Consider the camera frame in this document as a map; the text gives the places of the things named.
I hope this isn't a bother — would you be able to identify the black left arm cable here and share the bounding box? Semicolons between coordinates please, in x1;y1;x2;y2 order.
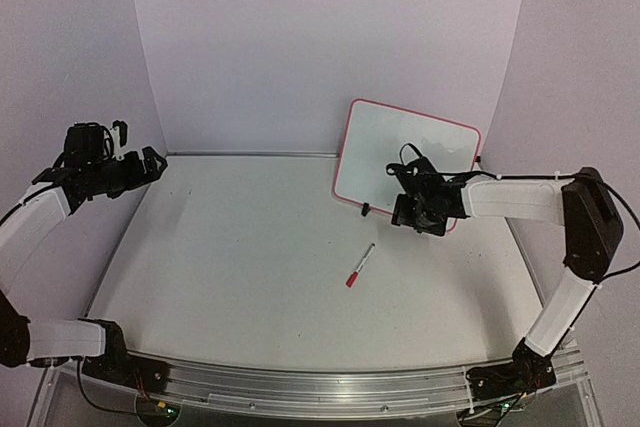
0;186;56;228

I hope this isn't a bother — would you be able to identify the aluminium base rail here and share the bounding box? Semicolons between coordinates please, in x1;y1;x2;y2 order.
47;346;596;421

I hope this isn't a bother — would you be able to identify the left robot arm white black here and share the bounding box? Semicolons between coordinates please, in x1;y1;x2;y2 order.
1;120;168;393

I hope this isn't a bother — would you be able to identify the red marker cap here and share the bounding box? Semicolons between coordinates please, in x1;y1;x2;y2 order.
345;272;359;288

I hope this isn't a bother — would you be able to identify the black left whiteboard stand foot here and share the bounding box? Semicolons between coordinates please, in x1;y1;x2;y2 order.
361;203;371;217

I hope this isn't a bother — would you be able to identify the whiteboard marker silver body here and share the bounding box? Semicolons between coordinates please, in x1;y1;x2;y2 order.
350;243;376;275

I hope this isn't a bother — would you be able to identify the pink framed whiteboard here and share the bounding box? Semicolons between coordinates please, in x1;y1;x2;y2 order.
333;99;482;215

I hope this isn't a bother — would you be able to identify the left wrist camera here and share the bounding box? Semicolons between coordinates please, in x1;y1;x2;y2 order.
109;120;128;160

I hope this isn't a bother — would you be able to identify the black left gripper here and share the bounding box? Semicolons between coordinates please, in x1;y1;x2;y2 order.
87;144;166;197

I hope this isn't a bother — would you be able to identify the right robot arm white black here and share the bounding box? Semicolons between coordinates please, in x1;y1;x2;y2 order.
386;156;624;395

